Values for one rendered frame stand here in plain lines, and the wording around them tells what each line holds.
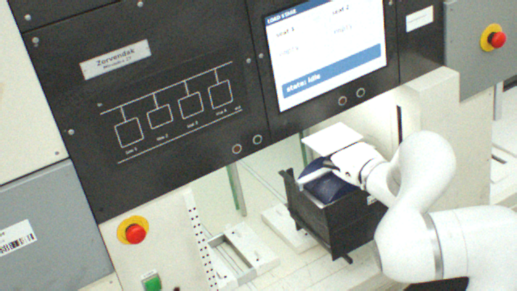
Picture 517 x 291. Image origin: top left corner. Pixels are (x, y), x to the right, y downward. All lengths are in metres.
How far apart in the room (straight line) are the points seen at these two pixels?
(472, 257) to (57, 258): 0.75
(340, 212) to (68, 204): 0.67
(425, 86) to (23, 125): 0.87
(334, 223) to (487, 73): 0.54
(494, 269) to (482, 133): 0.87
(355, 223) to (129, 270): 0.58
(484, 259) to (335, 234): 0.69
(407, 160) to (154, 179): 0.50
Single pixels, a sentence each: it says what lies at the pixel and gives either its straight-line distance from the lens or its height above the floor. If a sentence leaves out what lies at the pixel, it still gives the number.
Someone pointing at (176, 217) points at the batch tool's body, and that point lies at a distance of 1.36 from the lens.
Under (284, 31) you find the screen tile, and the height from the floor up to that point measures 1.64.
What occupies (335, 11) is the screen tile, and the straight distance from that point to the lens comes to 1.36.
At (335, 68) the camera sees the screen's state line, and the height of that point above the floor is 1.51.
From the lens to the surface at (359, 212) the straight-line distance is 1.63.
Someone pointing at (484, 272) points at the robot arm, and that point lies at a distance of 1.01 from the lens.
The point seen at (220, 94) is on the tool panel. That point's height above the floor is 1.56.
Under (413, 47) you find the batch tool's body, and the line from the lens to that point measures 1.53.
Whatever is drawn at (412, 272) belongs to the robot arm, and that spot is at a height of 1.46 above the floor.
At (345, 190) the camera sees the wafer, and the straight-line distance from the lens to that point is 1.63.
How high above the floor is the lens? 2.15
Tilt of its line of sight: 33 degrees down
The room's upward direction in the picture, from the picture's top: 11 degrees counter-clockwise
